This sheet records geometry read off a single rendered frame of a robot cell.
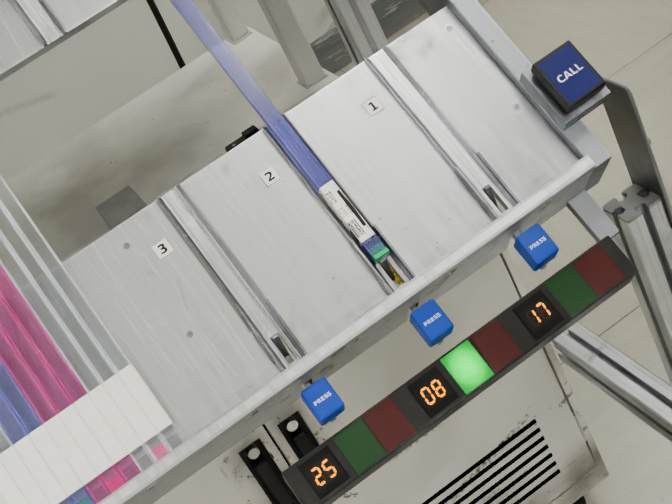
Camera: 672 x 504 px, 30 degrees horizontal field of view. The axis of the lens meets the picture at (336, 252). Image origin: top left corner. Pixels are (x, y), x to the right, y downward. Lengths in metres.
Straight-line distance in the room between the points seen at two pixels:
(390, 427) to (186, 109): 0.87
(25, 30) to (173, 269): 0.27
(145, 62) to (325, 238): 1.97
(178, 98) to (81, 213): 0.26
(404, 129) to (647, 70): 1.57
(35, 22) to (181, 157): 0.54
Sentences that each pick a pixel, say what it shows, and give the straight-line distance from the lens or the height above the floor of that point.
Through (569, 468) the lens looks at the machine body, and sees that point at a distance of 1.68.
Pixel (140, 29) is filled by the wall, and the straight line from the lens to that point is 2.97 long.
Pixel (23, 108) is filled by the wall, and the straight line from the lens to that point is 2.94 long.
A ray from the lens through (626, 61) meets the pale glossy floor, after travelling 2.69.
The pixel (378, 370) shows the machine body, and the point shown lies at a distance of 1.45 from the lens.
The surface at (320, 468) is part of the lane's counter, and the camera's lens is 1.02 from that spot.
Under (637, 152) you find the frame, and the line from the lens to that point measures 1.15.
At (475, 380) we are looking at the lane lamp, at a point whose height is 0.65.
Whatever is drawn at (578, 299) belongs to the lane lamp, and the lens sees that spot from 1.06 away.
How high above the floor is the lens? 1.31
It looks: 32 degrees down
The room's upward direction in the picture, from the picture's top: 29 degrees counter-clockwise
